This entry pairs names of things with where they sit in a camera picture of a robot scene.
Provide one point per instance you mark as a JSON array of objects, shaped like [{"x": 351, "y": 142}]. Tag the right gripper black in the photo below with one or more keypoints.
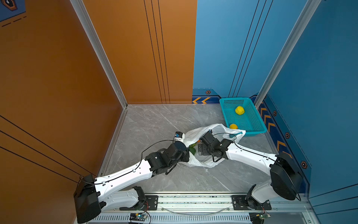
[{"x": 203, "y": 150}]

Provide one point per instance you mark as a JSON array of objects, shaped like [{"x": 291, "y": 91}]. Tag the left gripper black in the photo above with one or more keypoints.
[{"x": 186, "y": 153}]

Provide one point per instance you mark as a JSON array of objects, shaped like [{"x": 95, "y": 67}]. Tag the white plastic bag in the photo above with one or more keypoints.
[{"x": 222, "y": 132}]

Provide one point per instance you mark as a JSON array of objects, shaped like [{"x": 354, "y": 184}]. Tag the yellow orange fruit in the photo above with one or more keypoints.
[{"x": 233, "y": 126}]

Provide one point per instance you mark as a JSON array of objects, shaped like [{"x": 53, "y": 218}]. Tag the yellow lemon fruit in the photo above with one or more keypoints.
[{"x": 239, "y": 110}]

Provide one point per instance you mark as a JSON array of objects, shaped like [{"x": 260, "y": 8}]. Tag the teal plastic basket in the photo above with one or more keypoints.
[{"x": 250, "y": 121}]

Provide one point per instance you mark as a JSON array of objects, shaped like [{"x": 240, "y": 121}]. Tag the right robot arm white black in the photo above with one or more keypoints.
[{"x": 284, "y": 176}]

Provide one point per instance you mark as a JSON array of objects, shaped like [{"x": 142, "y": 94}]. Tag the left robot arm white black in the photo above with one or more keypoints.
[{"x": 95, "y": 195}]

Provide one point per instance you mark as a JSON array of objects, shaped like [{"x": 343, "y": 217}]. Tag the dark green fruit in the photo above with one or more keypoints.
[{"x": 192, "y": 149}]

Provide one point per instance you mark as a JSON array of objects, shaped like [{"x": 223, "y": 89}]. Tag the left circuit board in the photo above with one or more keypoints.
[{"x": 138, "y": 218}]

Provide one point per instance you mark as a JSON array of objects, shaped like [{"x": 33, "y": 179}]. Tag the circuit board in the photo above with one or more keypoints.
[
  {"x": 259, "y": 218},
  {"x": 138, "y": 218}
]

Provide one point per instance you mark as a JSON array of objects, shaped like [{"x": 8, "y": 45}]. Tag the right circuit board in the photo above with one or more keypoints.
[{"x": 259, "y": 218}]

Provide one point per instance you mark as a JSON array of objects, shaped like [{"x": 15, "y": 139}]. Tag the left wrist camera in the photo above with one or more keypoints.
[{"x": 179, "y": 136}]

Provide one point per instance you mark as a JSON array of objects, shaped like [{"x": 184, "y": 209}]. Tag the aluminium front rail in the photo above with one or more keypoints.
[{"x": 211, "y": 202}]

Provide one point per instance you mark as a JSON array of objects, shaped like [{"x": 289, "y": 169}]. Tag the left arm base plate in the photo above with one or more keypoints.
[{"x": 149, "y": 204}]

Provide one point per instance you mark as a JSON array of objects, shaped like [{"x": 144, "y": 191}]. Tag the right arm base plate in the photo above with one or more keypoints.
[{"x": 240, "y": 203}]

